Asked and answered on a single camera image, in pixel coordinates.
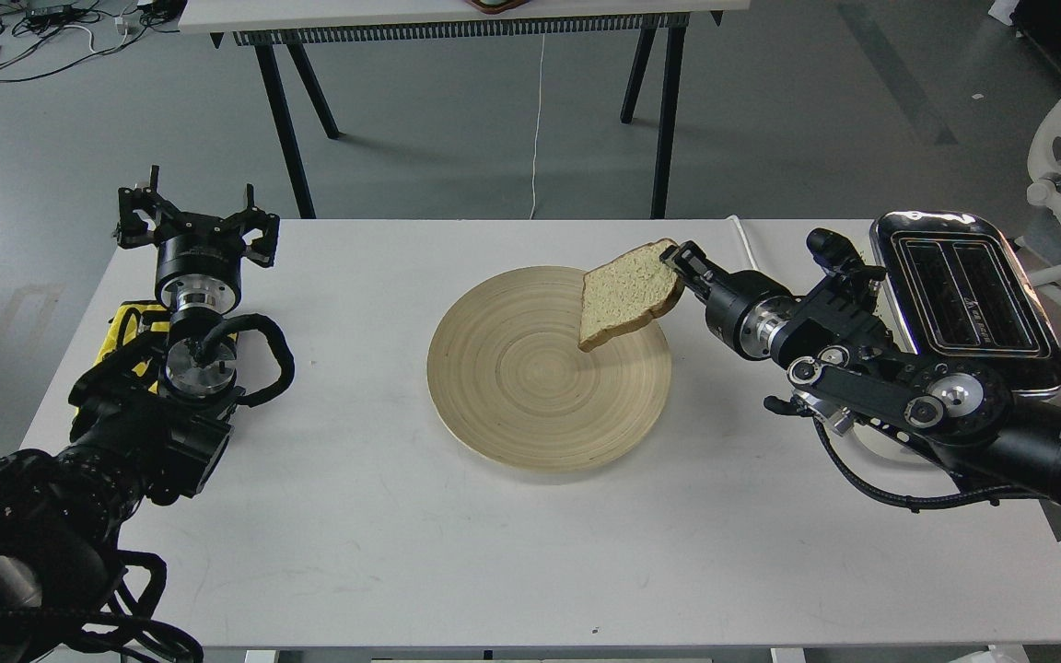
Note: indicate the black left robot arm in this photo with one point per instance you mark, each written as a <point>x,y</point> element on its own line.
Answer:
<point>152,421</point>

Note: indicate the round wooden plate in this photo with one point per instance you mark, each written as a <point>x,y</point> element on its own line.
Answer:
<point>509,381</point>

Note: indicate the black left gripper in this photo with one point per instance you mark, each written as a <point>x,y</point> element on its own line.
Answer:
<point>198,255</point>

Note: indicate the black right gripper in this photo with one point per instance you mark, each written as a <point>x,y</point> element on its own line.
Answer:
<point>743,309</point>

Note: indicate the brown object on background table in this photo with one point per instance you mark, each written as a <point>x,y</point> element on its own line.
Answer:
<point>495,6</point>

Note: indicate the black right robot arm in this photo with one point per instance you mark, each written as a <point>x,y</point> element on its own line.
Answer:
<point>844,369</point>

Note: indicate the slice of bread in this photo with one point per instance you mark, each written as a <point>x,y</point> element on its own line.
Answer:
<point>626,294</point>

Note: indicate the chrome two-slot toaster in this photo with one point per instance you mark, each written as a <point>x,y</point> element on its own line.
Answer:
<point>955,288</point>

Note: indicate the white background table black legs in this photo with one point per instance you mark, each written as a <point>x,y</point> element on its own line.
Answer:
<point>264,26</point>

